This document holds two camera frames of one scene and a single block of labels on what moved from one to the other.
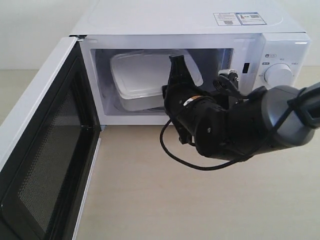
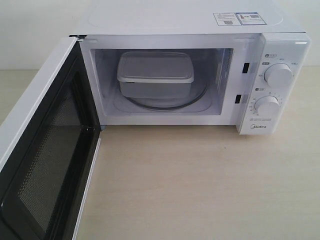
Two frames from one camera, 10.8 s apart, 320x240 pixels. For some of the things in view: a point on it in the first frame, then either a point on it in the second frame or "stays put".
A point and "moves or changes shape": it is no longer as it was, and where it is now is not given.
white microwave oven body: [128, 44] stays put
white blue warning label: [238, 18] stays put
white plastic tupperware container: [138, 77] moves or changes shape
